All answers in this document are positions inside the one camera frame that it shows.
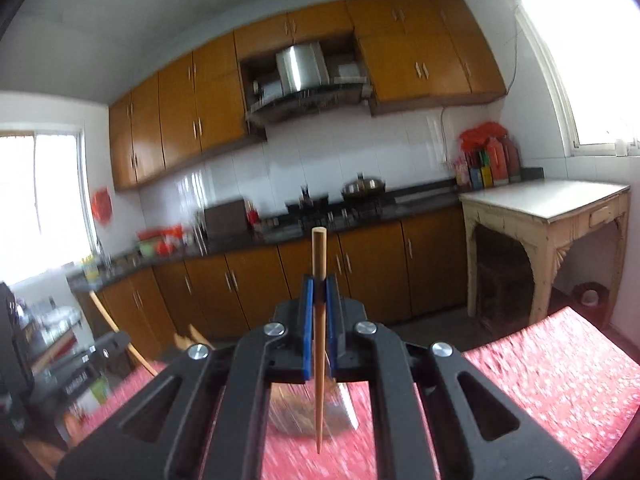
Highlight wooden chopstick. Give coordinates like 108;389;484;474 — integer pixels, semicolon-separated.
311;226;328;454

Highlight brown lower kitchen cabinets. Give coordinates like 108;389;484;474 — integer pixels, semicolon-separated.
67;185;501;359

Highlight brown kitchen cabinets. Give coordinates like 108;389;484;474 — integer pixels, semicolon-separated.
67;185;501;359
108;0;506;191

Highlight brown upper kitchen cabinets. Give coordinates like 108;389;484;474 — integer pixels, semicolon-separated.
108;0;506;191

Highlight pink floral tablecloth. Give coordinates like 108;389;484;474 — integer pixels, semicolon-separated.
74;304;640;480

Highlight cream wooden side table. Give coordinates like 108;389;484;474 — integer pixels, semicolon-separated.
459;179;631;328

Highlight lidded black wok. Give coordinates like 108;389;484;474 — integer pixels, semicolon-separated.
341;174;386;203

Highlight black wok on stove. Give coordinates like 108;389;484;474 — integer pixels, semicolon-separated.
285;185;329;219

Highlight red condiment bottles group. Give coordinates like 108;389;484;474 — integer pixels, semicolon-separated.
454;122;522;192

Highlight steel range hood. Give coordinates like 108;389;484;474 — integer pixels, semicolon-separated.
240;36;373;128

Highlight steel wire utensil holder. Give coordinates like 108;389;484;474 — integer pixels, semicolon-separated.
269;380;359;440

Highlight steel tray leaning on wall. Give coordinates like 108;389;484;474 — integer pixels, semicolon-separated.
204;198;250;240

